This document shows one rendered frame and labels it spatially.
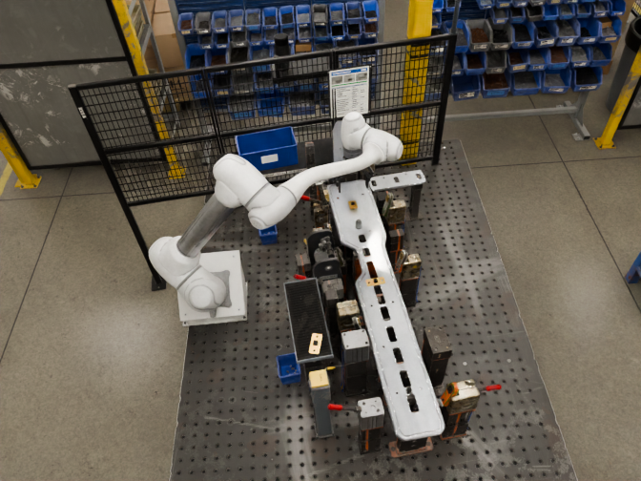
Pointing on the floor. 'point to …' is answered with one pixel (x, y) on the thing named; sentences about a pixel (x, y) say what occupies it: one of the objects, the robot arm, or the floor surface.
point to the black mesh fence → (260, 116)
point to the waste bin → (625, 61)
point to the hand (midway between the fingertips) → (353, 187)
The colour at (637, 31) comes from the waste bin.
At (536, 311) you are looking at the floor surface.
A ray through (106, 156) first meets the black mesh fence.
